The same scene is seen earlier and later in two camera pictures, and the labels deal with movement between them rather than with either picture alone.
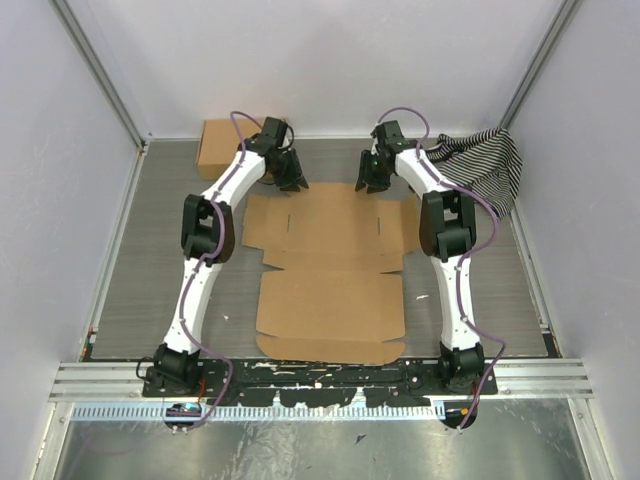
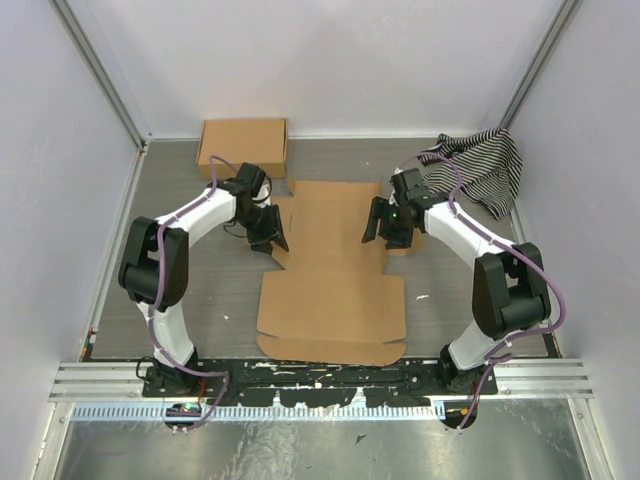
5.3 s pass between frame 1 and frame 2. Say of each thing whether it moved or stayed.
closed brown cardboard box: stayed
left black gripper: moved
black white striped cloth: stayed
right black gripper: moved
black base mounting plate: stayed
